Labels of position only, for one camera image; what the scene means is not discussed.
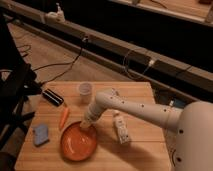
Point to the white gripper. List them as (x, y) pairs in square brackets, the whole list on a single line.
[(92, 114)]

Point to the orange ceramic bowl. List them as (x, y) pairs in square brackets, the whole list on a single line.
[(77, 144)]

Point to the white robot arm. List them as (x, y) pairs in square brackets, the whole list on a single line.
[(193, 125)]

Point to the orange carrot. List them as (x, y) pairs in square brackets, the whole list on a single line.
[(63, 118)]

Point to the translucent plastic cup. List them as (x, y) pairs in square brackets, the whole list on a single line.
[(85, 92)]

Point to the white tube bottle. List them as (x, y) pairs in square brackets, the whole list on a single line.
[(121, 128)]

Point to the blue sponge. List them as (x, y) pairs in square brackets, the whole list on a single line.
[(40, 134)]

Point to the black rectangular box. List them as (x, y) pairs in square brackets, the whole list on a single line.
[(52, 97)]

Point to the black office chair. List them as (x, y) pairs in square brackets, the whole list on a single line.
[(17, 81)]

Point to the white object on ledge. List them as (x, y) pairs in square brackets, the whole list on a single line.
[(58, 15)]

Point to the long wooden ledge rail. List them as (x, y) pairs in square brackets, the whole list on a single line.
[(183, 48)]

